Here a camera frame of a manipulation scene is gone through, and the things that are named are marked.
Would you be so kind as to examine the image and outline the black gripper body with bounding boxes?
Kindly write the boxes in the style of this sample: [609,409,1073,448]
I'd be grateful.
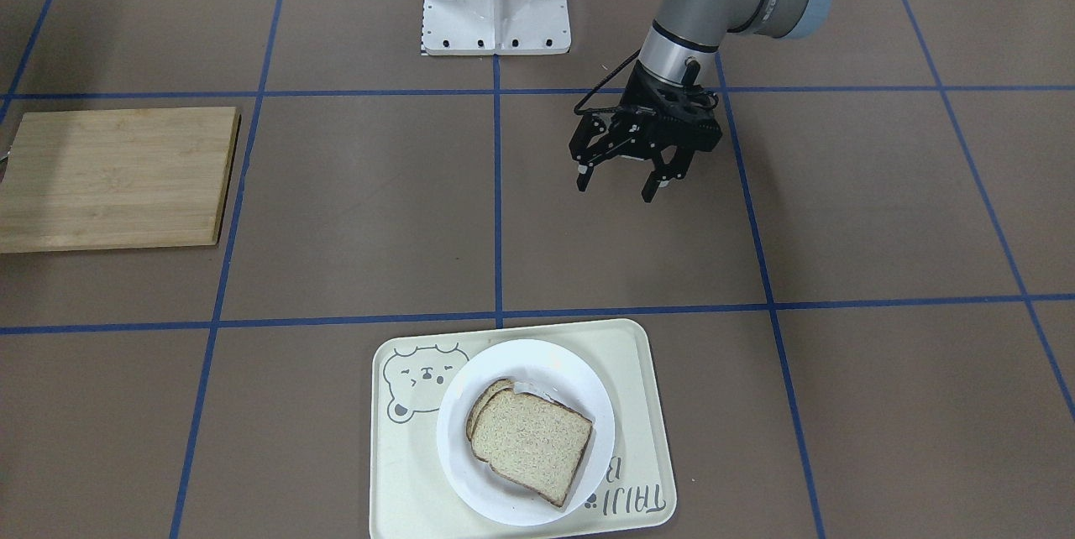
[569,60,722,165]

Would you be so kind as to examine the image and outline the bread slice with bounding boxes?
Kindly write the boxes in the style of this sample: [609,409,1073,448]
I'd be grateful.
[465,378,516,441]
[468,391,594,508]

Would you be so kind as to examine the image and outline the white round plate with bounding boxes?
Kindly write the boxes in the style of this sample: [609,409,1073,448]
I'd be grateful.
[435,339,616,527]

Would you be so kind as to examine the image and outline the bamboo cutting board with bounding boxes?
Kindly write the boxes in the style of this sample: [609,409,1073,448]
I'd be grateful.
[1,107,241,254]

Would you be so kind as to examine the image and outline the cream bear serving tray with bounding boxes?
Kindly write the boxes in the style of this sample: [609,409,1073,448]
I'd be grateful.
[370,318,679,538]

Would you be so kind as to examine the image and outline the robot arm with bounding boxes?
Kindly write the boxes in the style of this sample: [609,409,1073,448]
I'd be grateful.
[569,0,832,202]

